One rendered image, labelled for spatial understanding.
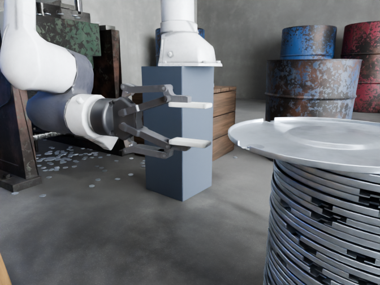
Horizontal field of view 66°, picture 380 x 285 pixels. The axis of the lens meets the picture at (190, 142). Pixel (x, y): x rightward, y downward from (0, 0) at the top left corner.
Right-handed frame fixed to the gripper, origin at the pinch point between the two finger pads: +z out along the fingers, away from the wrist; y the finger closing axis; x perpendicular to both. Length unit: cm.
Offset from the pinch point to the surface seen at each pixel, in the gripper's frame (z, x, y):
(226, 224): -2.5, 29.8, -34.3
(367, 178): 25.1, -14.4, -1.2
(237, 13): -109, 384, 94
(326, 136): 21.2, -2.7, 0.3
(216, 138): -27, 88, -22
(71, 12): -90, 62, 36
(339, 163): 22.6, -12.6, -0.5
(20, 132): -81, 24, -13
